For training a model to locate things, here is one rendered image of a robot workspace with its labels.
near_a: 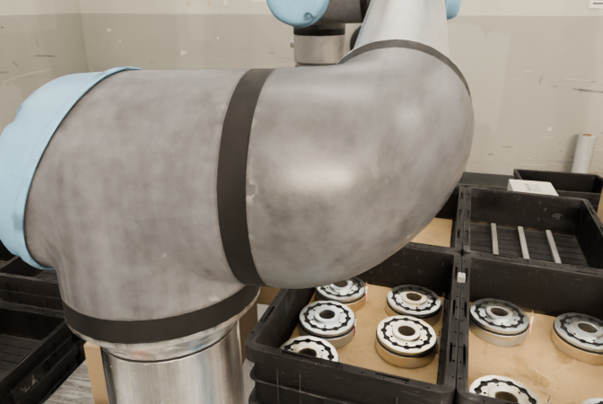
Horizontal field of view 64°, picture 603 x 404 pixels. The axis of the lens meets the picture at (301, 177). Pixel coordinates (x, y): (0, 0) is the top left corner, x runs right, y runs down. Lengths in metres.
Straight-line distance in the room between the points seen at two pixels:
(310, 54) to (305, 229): 0.51
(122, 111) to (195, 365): 0.15
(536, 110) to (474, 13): 0.89
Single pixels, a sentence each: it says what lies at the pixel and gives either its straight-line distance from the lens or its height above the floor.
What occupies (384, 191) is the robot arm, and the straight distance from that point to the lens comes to 0.21.
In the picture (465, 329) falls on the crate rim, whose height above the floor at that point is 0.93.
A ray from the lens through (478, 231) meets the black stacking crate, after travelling 1.38.
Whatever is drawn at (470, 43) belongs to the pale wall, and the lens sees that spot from 4.00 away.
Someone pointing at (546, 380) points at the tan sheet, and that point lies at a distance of 0.93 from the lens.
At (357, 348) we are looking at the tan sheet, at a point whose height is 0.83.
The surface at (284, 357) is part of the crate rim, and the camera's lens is 0.73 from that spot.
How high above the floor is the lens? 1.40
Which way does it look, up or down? 20 degrees down
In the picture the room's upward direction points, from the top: straight up
